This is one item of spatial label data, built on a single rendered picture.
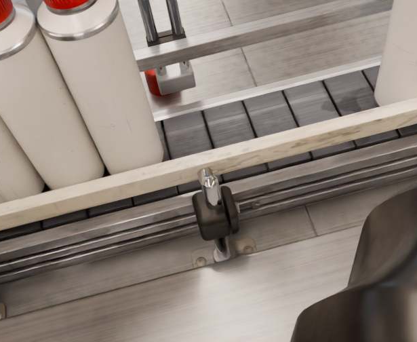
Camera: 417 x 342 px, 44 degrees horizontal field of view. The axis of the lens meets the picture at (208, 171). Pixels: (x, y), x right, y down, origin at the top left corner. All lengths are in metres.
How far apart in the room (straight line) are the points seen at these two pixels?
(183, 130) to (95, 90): 0.13
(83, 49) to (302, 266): 0.21
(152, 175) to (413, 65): 0.21
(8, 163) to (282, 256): 0.22
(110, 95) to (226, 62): 0.26
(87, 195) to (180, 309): 0.11
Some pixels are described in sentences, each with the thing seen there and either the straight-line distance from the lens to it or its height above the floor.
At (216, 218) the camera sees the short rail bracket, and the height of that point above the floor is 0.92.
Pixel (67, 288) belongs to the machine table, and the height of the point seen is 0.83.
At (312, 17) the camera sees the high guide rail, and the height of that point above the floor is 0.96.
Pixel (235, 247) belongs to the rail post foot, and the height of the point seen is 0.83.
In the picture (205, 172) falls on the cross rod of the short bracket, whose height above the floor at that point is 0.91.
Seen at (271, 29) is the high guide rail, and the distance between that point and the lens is 0.43.
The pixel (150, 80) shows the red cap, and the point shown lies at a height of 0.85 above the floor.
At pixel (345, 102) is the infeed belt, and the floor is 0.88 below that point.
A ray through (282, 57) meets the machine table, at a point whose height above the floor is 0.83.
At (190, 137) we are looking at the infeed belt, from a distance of 0.46.
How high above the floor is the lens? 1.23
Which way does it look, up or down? 54 degrees down
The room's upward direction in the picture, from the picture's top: 11 degrees counter-clockwise
